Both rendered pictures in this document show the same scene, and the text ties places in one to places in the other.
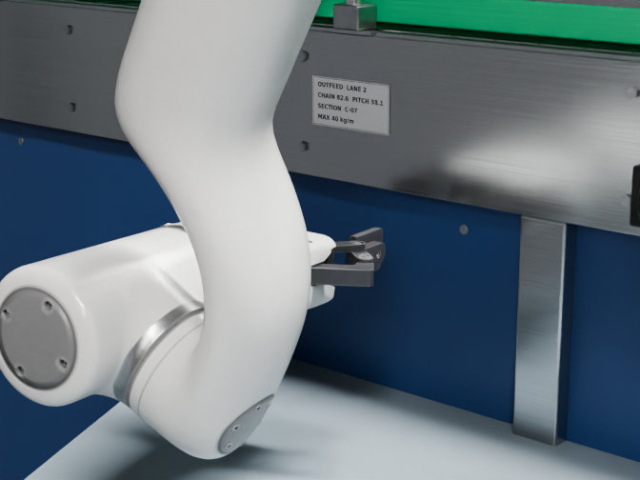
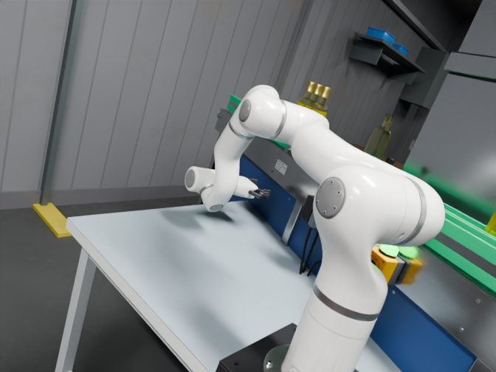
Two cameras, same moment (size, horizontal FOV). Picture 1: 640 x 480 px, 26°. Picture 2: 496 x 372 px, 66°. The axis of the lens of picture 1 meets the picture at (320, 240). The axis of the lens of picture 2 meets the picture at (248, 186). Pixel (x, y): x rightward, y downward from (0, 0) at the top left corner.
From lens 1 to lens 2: 53 cm
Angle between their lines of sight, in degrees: 18
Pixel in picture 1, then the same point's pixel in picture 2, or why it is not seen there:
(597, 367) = (297, 234)
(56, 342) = (192, 180)
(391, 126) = (285, 173)
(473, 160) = (293, 186)
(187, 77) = (222, 146)
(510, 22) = not seen: hidden behind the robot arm
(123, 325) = (204, 182)
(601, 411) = (295, 243)
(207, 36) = (226, 141)
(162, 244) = not seen: hidden behind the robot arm
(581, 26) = not seen: hidden behind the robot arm
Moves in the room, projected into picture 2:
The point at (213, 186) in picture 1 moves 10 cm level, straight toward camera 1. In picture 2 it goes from (221, 165) to (207, 170)
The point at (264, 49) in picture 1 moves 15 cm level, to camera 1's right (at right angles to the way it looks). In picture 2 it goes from (235, 146) to (280, 165)
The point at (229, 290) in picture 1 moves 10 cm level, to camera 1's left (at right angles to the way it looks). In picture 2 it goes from (216, 182) to (190, 170)
